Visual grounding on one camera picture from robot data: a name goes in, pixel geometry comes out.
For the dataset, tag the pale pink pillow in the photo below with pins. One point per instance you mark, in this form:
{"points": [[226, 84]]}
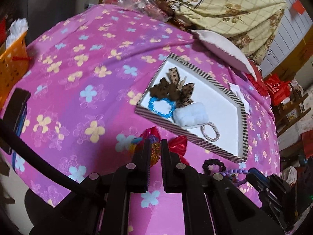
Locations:
{"points": [[220, 46]]}

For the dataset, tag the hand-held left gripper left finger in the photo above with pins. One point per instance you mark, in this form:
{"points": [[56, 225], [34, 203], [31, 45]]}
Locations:
{"points": [[147, 166]]}

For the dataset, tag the orange plastic basket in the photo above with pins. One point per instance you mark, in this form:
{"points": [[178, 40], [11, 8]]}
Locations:
{"points": [[12, 66]]}

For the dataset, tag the red ruffled cushion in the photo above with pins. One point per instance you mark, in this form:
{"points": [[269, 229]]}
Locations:
{"points": [[256, 83]]}

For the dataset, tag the leopard print bow scrunchie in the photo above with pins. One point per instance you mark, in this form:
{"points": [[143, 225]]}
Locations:
{"points": [[168, 90]]}

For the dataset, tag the white plastic bag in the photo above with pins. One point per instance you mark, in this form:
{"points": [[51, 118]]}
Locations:
{"points": [[18, 25]]}

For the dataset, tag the red shopping bag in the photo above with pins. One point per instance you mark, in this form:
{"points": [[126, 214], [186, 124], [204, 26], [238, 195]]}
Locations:
{"points": [[278, 90]]}

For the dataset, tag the red ribbon bow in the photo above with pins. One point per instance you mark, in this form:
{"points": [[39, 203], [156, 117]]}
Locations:
{"points": [[178, 145]]}

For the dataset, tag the red paper wall sticker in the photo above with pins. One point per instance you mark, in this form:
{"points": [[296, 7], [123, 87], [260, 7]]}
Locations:
{"points": [[298, 6]]}

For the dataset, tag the striped cardboard box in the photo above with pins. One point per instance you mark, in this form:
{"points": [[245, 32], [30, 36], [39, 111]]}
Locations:
{"points": [[220, 98]]}

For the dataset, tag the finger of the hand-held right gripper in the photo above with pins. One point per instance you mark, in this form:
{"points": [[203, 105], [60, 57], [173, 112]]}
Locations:
{"points": [[259, 181]]}

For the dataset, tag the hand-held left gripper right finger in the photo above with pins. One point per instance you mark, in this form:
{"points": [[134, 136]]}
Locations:
{"points": [[165, 166]]}

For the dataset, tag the beige floral quilt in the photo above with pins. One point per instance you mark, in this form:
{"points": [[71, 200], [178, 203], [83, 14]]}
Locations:
{"points": [[232, 5]]}

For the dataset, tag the white slatted headboard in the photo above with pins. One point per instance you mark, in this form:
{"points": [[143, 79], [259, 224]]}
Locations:
{"points": [[288, 34]]}

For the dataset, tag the wooden chair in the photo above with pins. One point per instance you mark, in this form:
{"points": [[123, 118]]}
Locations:
{"points": [[288, 117]]}

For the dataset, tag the white fluffy scrunchie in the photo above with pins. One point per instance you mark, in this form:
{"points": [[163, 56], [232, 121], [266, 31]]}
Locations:
{"points": [[190, 115]]}

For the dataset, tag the pink floral bed sheet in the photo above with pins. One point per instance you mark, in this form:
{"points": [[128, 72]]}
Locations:
{"points": [[85, 53]]}

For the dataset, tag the black smartphone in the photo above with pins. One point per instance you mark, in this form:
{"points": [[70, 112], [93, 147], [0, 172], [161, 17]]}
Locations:
{"points": [[19, 107]]}

